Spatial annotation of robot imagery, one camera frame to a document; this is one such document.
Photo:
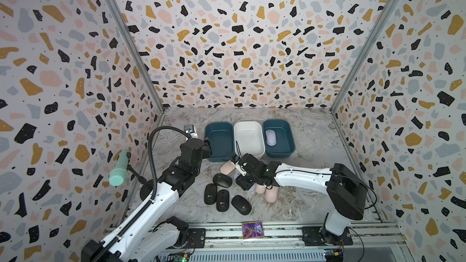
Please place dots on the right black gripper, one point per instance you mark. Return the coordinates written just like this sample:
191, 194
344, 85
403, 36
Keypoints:
242, 183

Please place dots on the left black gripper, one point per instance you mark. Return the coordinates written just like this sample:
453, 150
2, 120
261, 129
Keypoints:
208, 150

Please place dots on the pink mouse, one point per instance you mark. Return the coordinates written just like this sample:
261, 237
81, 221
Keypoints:
271, 195
260, 189
228, 168

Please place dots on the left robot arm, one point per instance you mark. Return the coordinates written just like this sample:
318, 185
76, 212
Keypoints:
132, 241

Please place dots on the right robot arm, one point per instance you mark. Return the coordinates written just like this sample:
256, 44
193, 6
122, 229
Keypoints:
346, 190

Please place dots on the left teal storage box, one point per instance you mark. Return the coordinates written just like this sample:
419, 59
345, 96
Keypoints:
221, 138

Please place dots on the teal storage box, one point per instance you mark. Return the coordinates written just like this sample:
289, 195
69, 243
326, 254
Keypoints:
221, 138
285, 146

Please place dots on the right teal storage box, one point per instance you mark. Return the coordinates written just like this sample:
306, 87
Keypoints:
285, 146

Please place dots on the white storage box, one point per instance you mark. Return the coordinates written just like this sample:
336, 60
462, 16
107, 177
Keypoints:
248, 139

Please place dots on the black mouse upper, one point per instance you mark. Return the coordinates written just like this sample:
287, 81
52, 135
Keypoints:
222, 180

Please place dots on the black mouse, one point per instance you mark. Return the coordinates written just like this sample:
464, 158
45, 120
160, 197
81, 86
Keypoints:
210, 194
222, 203
241, 205
222, 180

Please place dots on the black mouse right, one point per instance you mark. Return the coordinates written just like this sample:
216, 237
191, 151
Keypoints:
241, 205

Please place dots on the black mouse middle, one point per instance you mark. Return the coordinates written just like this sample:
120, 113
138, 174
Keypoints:
222, 203

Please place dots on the black mouse far left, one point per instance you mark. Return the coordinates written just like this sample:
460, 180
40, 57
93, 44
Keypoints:
210, 194

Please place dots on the colourful small card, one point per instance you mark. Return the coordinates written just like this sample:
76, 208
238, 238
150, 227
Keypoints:
252, 230

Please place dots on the mint green bottle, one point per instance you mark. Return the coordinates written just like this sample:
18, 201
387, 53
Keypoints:
118, 174

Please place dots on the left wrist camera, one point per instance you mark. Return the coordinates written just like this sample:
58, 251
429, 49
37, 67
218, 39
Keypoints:
191, 130

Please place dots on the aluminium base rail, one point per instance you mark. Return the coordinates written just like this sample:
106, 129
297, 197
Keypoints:
283, 242

